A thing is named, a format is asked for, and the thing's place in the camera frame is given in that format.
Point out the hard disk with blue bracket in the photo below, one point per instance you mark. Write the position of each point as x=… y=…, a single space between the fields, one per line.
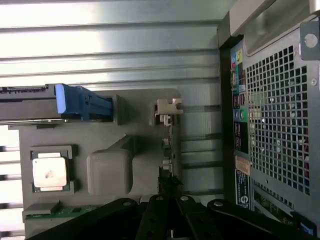
x=25 y=107

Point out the grey plastic parts rack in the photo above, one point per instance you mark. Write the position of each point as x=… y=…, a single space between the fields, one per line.
x=150 y=140

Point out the silver CPU chip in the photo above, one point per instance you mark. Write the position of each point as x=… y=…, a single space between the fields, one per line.
x=50 y=172

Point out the open black PC case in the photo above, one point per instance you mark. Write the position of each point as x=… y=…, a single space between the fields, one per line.
x=226 y=100

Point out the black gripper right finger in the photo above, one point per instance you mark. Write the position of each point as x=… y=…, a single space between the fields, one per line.
x=237 y=220

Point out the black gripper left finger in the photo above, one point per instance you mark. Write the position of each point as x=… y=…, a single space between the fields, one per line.
x=112 y=220

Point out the green RAM stick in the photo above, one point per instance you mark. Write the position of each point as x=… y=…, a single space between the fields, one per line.
x=75 y=211

